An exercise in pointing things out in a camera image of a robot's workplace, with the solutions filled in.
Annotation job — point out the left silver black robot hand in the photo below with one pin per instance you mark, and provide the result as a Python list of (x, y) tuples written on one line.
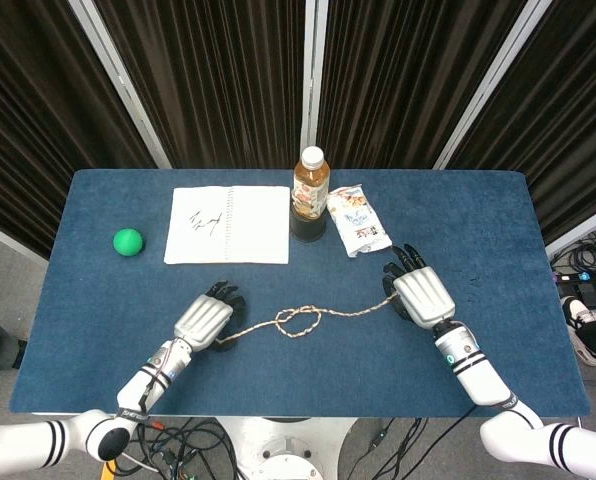
[(205, 315)]

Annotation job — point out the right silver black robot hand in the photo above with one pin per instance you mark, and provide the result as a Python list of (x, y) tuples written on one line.
[(423, 295)]

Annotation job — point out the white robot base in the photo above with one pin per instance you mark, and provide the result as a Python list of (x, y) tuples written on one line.
[(288, 450)]

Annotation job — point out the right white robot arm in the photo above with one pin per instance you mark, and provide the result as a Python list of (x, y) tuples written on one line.
[(478, 375)]

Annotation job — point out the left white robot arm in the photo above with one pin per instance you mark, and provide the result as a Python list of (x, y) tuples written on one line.
[(143, 385)]

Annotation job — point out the white snack bag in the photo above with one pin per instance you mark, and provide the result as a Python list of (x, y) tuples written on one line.
[(358, 220)]

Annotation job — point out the blue table mat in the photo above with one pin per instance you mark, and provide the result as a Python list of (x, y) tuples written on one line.
[(103, 310)]

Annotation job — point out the open white spiral notebook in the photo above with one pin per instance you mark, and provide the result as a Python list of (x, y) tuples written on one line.
[(258, 225)]

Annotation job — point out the green ball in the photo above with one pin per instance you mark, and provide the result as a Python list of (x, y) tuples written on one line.
[(128, 242)]

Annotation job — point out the tea bottle with floral label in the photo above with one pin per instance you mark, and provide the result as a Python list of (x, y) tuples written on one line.
[(312, 185)]

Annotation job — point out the white black sneaker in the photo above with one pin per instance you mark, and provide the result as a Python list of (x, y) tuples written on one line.
[(580, 317)]

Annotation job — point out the dark brown curtain panel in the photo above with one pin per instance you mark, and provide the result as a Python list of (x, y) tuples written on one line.
[(28, 125), (568, 125), (203, 85), (403, 85)]

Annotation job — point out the white partition base rail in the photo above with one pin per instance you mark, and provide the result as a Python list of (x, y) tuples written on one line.
[(583, 232), (8, 236)]

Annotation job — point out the white partition post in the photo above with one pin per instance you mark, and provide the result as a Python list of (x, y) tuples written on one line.
[(123, 85), (494, 85), (312, 75)]

